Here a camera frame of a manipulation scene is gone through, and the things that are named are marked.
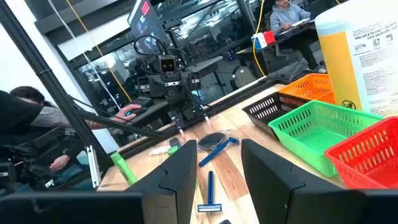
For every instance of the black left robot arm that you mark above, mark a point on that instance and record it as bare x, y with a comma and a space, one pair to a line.
152, 87

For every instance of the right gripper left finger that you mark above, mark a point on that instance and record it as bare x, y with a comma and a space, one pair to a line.
93, 208

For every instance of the red plastic basket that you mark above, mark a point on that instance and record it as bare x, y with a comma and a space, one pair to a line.
367, 155

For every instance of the black plastic basket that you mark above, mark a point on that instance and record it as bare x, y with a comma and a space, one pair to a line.
270, 109

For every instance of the colourful cube box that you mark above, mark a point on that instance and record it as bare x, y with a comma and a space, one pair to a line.
262, 40

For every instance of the silver metal bracket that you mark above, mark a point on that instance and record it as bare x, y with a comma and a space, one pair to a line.
93, 168

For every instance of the black hair net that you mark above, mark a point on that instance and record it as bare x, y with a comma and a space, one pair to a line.
211, 140

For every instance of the blue disposable razor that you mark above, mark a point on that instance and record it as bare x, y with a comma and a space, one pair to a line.
211, 186
217, 151

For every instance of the black aluminium table frame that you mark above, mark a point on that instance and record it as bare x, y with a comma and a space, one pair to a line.
49, 81

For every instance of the grey green backpack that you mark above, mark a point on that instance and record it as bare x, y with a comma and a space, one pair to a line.
244, 77

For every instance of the person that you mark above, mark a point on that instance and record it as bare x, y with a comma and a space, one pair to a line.
18, 124
286, 15

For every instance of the green shampoo bottle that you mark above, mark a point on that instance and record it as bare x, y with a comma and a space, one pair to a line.
124, 168
172, 150

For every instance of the dark monitor with red sticker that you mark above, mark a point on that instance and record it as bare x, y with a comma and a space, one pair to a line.
146, 21

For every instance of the red white toothbrush in bag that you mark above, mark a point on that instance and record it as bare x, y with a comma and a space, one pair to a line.
158, 150

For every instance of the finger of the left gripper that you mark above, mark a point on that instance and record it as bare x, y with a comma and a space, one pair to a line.
196, 110
178, 119

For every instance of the yellow white wipes canister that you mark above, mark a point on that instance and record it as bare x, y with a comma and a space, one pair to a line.
354, 62

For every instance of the black computer mouse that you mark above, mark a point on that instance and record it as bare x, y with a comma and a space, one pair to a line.
129, 113

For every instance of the black comb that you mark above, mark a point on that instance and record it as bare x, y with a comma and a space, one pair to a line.
174, 142
225, 221

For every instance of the black office desk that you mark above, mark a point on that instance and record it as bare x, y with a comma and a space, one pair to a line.
295, 34

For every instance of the orange plastic basket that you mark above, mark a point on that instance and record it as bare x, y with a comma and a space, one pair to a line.
311, 88

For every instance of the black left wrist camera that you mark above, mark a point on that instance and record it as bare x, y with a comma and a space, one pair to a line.
167, 64

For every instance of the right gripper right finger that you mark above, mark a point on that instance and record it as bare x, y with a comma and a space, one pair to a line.
295, 202

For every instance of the green plastic basket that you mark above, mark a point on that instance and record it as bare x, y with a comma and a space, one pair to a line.
311, 137

